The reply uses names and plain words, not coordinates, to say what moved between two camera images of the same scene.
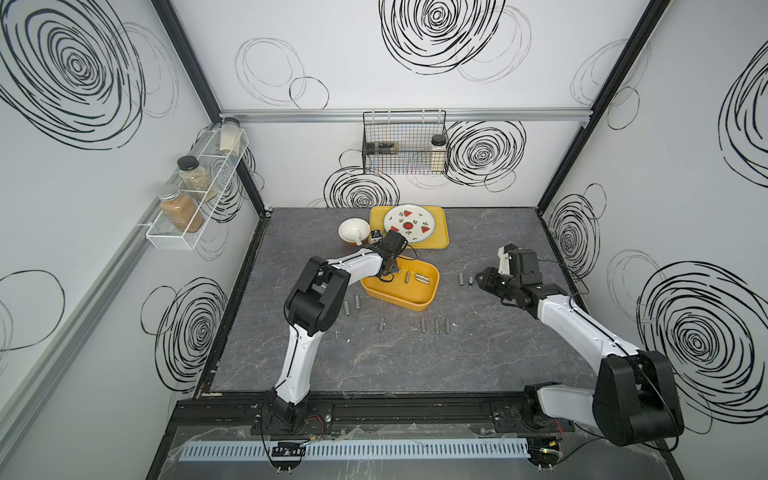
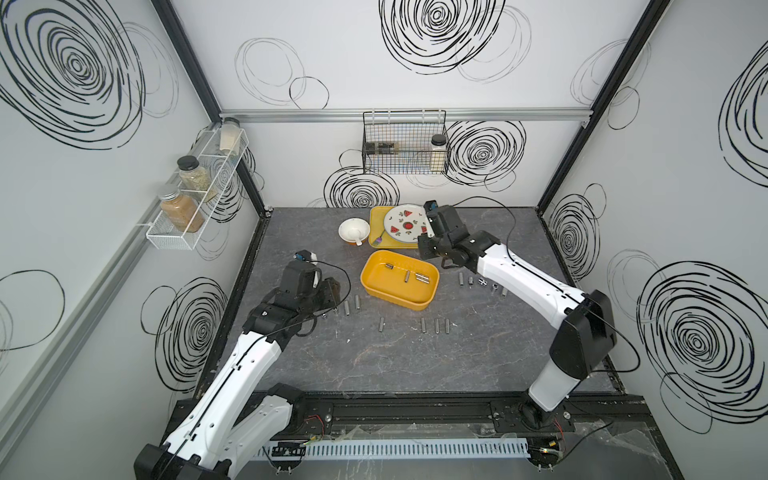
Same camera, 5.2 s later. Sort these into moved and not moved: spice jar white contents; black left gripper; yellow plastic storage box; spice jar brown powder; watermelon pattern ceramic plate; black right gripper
Moved: black left gripper; black right gripper
Not moved: spice jar brown powder; yellow plastic storage box; spice jar white contents; watermelon pattern ceramic plate
